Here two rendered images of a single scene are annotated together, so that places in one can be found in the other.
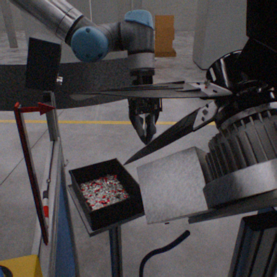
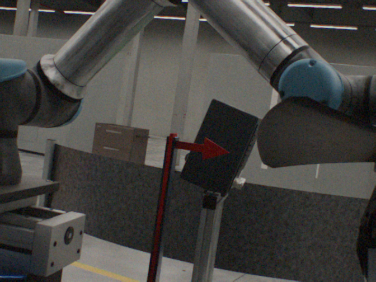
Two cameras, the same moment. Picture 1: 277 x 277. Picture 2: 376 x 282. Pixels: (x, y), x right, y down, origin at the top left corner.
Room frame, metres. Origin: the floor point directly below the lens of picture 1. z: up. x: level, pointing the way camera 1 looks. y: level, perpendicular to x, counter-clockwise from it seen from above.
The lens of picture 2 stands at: (-0.11, -0.04, 1.22)
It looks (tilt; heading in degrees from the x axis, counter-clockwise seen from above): 3 degrees down; 24
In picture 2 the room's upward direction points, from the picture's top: 8 degrees clockwise
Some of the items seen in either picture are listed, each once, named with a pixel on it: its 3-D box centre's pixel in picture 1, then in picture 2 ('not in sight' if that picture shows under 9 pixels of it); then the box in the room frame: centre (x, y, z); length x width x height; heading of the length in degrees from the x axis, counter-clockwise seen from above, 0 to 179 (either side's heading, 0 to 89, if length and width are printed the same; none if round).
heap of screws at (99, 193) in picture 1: (105, 195); not in sight; (0.62, 0.10, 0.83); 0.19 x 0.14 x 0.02; 28
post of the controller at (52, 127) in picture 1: (50, 117); (205, 240); (0.93, 0.35, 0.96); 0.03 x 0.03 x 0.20; 14
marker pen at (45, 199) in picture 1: (45, 208); not in sight; (0.51, 0.25, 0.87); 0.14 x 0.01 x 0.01; 19
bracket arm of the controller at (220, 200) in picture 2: (49, 90); (216, 194); (1.03, 0.37, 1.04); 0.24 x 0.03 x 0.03; 14
